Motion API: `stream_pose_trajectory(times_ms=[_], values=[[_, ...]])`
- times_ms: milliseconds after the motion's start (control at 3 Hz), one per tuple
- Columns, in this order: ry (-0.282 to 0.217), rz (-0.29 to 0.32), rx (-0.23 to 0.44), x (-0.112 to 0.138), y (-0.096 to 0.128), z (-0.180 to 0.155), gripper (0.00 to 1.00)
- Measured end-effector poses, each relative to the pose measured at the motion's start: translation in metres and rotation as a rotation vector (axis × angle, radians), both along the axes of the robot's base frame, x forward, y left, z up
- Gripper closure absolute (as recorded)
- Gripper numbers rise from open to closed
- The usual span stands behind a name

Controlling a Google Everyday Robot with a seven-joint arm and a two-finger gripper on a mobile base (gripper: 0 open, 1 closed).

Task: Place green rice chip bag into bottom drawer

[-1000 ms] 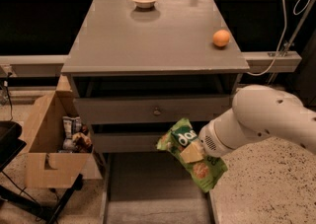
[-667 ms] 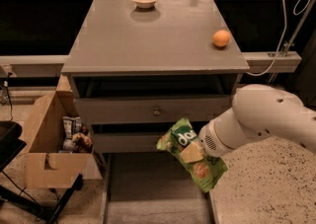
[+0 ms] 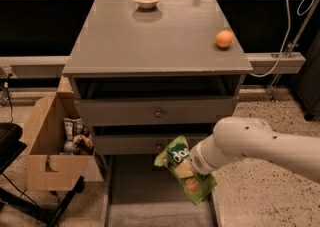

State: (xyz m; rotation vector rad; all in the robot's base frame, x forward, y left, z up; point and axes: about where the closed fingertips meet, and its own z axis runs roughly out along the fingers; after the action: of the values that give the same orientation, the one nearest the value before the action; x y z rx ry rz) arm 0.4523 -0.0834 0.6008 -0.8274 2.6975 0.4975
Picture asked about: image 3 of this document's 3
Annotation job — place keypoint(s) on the open bottom grey drawer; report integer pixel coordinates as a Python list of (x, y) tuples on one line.
[(140, 194)]

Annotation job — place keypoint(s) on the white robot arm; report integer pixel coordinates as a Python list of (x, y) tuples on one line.
[(235, 138)]

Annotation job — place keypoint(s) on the cardboard box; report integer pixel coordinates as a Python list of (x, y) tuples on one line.
[(44, 134)]

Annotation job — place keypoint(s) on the top grey drawer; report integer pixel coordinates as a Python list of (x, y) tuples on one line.
[(147, 111)]

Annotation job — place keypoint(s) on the grey drawer cabinet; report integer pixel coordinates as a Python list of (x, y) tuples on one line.
[(169, 52)]

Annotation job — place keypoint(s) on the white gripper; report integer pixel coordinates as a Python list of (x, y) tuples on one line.
[(199, 161)]

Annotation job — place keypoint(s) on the orange fruit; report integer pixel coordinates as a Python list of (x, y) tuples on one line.
[(224, 39)]

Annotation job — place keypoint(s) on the snack packets in box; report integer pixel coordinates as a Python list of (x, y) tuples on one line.
[(78, 139)]

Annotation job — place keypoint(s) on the black stand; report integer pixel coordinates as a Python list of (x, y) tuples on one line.
[(10, 149)]

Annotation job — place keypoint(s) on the green rice chip bag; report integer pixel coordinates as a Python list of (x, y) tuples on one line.
[(176, 158)]

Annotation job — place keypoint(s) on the middle grey drawer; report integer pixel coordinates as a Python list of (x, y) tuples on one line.
[(132, 144)]

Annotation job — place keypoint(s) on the black cabinet at right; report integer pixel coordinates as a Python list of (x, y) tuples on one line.
[(306, 84)]

